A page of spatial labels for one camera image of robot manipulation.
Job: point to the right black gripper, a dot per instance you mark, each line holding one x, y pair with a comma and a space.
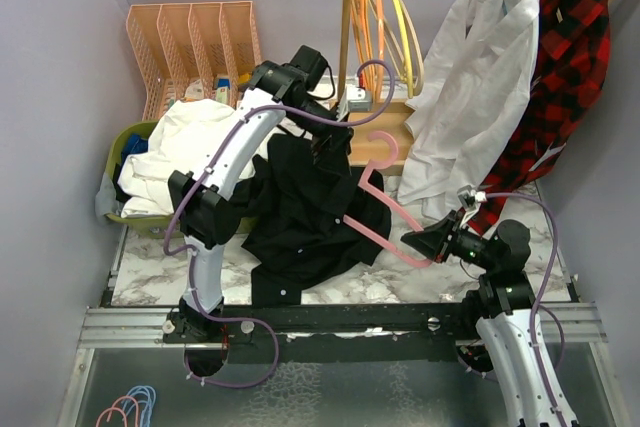
434, 239

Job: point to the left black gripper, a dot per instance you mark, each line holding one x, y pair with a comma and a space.
333, 145

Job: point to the pink hanger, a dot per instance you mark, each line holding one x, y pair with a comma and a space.
115, 412
365, 185

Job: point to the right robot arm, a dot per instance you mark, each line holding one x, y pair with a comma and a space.
504, 313

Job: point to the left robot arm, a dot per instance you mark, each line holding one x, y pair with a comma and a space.
203, 211

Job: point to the white hanging shirt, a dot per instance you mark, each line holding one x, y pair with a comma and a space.
478, 74

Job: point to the white shirt in basket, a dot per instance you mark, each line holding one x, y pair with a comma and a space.
183, 140

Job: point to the orange hanger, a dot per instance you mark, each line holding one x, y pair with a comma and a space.
367, 18

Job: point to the yellow hanger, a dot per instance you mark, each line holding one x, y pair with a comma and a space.
393, 45

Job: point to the red black plaid shirt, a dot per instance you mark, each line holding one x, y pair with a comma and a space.
571, 67

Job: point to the blue hanger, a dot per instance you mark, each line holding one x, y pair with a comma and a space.
145, 396

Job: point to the pink hanger on floor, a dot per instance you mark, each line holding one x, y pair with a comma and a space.
115, 412

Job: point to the wooden clothes rack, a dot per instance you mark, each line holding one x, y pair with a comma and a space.
383, 142

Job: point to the pink mesh file organizer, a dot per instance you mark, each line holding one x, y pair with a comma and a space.
178, 45

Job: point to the green laundry basket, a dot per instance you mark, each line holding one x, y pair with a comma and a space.
110, 198

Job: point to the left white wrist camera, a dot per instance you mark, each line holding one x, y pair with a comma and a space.
354, 100

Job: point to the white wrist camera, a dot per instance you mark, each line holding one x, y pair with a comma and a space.
471, 200
354, 100

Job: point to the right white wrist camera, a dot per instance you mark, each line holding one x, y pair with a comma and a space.
471, 200

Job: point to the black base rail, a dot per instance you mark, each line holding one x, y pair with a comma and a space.
327, 333

